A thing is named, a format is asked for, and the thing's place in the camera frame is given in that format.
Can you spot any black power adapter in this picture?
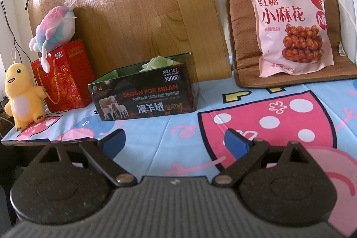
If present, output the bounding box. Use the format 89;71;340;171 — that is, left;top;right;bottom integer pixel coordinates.
0;96;10;116

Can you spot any dark wall cable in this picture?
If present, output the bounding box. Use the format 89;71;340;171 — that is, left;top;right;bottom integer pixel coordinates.
0;0;31;64

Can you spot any yellow plush toy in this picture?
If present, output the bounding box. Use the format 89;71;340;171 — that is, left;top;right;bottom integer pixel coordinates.
4;48;48;132

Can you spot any large pink snack bag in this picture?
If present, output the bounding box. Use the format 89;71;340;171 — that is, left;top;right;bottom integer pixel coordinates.
237;0;335;78

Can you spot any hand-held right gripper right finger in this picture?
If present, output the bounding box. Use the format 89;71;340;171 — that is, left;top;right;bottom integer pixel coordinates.
213;128;311;188

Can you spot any brown seat cushion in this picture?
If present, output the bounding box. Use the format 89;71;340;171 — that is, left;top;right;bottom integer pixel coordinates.
225;0;357;88

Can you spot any wooden board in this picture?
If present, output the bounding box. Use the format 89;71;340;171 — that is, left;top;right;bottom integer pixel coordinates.
26;0;233;82

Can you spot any red gift bag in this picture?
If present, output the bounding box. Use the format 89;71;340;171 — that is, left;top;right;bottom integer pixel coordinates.
31;39;96;112

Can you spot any pink and blue plush toy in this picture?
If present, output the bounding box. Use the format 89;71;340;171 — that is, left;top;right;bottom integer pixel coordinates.
29;2;76;72

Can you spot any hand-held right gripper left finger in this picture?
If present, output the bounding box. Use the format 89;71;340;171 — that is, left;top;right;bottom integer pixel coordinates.
39;129;137;188

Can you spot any black printed box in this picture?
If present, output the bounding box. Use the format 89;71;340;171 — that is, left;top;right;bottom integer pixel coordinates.
88;52;199;121

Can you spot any light green snack packet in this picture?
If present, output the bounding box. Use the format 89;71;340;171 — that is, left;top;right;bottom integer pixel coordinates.
139;56;176;72

